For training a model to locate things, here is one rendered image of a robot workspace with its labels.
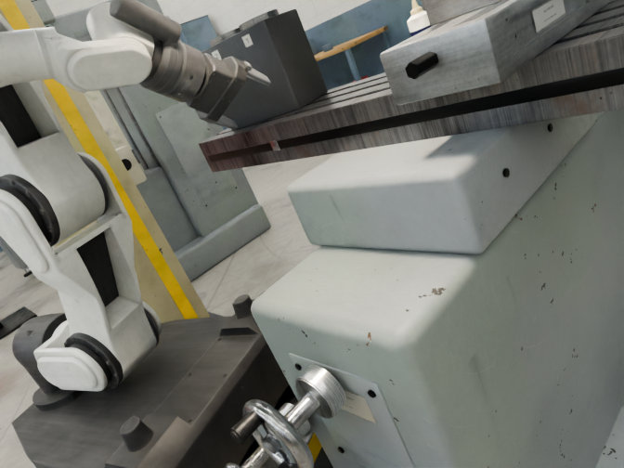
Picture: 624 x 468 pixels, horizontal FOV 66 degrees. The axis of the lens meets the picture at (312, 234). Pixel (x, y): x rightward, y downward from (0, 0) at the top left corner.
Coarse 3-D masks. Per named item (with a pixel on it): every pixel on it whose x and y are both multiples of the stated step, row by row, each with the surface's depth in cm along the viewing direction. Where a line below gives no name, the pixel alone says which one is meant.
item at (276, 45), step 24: (240, 24) 101; (264, 24) 96; (288, 24) 101; (216, 48) 105; (240, 48) 102; (264, 48) 99; (288, 48) 100; (264, 72) 102; (288, 72) 100; (312, 72) 106; (240, 96) 108; (264, 96) 105; (288, 96) 102; (312, 96) 105; (240, 120) 112; (264, 120) 109
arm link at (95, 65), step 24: (48, 48) 63; (72, 48) 62; (96, 48) 63; (120, 48) 65; (144, 48) 67; (48, 72) 65; (72, 72) 64; (96, 72) 65; (120, 72) 67; (144, 72) 69
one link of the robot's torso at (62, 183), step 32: (0, 96) 82; (32, 96) 83; (0, 128) 76; (32, 128) 86; (0, 160) 80; (32, 160) 80; (64, 160) 84; (32, 192) 79; (64, 192) 82; (96, 192) 88; (64, 224) 83
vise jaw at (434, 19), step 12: (432, 0) 65; (444, 0) 64; (456, 0) 63; (468, 0) 62; (480, 0) 61; (492, 0) 60; (432, 12) 66; (444, 12) 65; (456, 12) 64; (468, 12) 63; (432, 24) 67
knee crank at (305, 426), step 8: (280, 408) 81; (288, 408) 80; (304, 424) 79; (304, 432) 79; (256, 448) 77; (256, 456) 76; (264, 456) 76; (232, 464) 74; (248, 464) 75; (256, 464) 75
